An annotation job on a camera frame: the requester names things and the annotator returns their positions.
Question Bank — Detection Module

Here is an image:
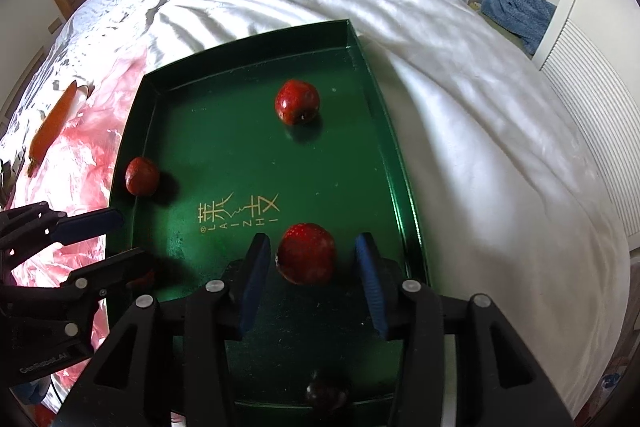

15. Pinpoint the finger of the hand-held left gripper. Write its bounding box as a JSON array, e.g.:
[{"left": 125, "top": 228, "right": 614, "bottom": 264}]
[
  {"left": 0, "top": 201, "right": 125, "bottom": 269},
  {"left": 66, "top": 248, "right": 156, "bottom": 296}
]

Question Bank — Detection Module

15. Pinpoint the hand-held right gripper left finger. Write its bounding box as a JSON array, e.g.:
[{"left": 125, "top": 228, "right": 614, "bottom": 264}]
[{"left": 52, "top": 233, "right": 273, "bottom": 427}]

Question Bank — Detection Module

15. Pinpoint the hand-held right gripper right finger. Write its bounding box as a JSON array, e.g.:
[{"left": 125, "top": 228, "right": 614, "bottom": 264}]
[{"left": 354, "top": 232, "right": 576, "bottom": 427}]

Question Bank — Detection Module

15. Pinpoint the dark purple plum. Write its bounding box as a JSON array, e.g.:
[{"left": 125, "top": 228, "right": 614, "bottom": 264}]
[{"left": 305, "top": 369, "right": 351, "bottom": 411}]

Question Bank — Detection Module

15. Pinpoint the green tray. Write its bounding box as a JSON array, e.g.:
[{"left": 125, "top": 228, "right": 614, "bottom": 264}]
[{"left": 107, "top": 19, "right": 431, "bottom": 411}]

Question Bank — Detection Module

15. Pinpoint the green bok choy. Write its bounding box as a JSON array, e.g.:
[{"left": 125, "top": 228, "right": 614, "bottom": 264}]
[{"left": 0, "top": 147, "right": 27, "bottom": 208}]

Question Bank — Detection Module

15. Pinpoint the red plastic sheet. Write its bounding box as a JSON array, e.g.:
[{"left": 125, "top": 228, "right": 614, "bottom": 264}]
[{"left": 0, "top": 47, "right": 152, "bottom": 408}]

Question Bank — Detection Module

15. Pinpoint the orange carrot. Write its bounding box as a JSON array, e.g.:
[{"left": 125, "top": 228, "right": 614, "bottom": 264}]
[{"left": 27, "top": 80, "right": 81, "bottom": 178}]

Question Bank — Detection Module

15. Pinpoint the white wardrobe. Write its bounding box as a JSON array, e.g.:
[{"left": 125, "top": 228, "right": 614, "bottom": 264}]
[{"left": 375, "top": 0, "right": 640, "bottom": 254}]

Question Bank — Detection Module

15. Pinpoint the blue towel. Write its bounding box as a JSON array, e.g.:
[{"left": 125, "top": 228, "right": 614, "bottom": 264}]
[{"left": 480, "top": 0, "right": 557, "bottom": 56}]

